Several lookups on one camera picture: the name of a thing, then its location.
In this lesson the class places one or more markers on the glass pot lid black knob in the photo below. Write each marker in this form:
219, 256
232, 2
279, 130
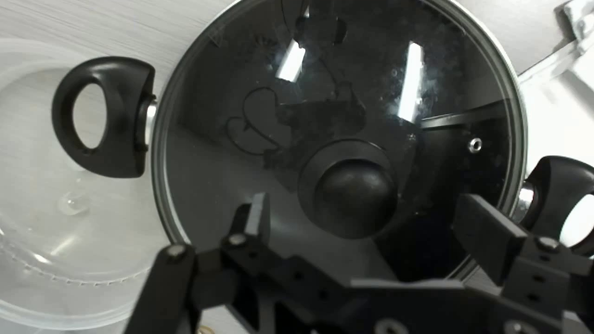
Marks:
247, 204

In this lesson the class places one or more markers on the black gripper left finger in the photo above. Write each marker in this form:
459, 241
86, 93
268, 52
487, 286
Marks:
204, 290

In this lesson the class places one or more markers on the plain white folded cloth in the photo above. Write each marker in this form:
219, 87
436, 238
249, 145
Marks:
576, 80

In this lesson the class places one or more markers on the clear plastic bowl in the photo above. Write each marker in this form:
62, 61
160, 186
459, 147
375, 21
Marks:
56, 247

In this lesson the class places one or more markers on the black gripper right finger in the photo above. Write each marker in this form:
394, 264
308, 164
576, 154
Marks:
539, 271

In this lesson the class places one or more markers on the black cooking pot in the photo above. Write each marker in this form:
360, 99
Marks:
117, 149

